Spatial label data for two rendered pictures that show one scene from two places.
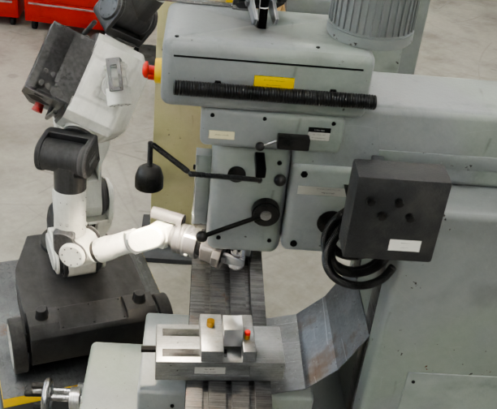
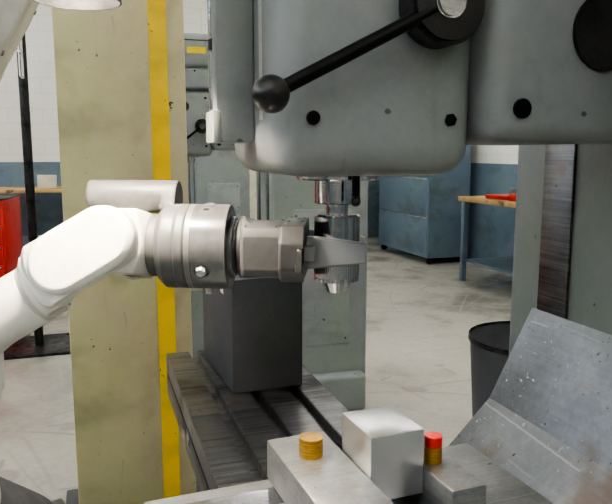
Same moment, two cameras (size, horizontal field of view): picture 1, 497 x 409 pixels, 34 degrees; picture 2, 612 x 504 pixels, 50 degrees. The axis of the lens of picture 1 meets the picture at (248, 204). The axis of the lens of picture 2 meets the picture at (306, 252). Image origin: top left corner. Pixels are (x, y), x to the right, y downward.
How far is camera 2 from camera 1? 1.67 m
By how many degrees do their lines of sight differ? 27
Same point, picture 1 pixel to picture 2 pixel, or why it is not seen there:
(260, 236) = (426, 108)
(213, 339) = (341, 483)
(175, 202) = (113, 450)
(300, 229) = (534, 58)
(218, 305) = not seen: hidden behind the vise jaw
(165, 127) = (87, 336)
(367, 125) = not seen: outside the picture
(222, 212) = (317, 22)
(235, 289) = (300, 429)
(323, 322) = (527, 438)
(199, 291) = (223, 446)
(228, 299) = not seen: hidden behind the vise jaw
